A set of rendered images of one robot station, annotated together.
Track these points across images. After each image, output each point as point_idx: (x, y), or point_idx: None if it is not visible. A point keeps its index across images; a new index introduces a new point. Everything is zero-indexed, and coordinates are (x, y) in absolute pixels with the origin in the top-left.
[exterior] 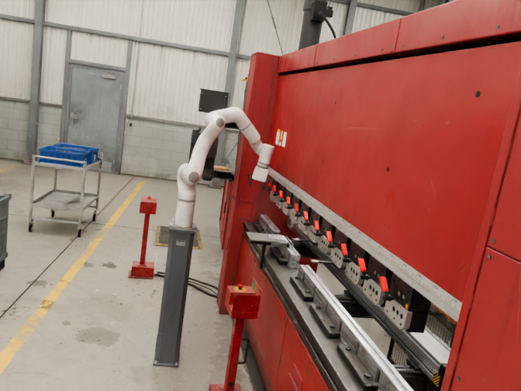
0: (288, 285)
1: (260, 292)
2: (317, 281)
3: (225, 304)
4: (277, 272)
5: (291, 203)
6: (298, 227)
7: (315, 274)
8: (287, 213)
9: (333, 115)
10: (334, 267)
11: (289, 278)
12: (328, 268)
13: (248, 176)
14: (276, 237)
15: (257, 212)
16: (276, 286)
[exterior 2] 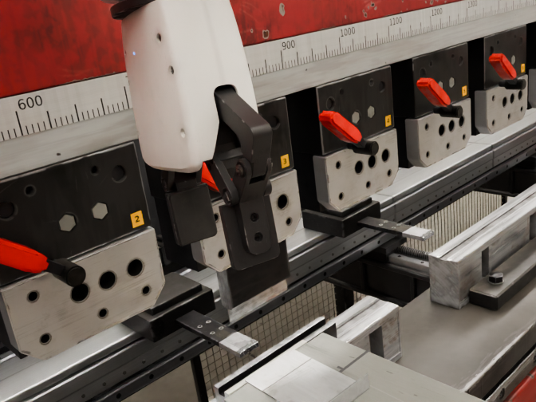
0: (534, 297)
1: None
2: (509, 212)
3: None
4: (493, 352)
5: (324, 138)
6: (435, 162)
7: (472, 226)
8: (300, 218)
9: None
10: (315, 260)
11: (487, 316)
12: (281, 300)
13: (268, 151)
14: (312, 380)
15: None
16: (520, 367)
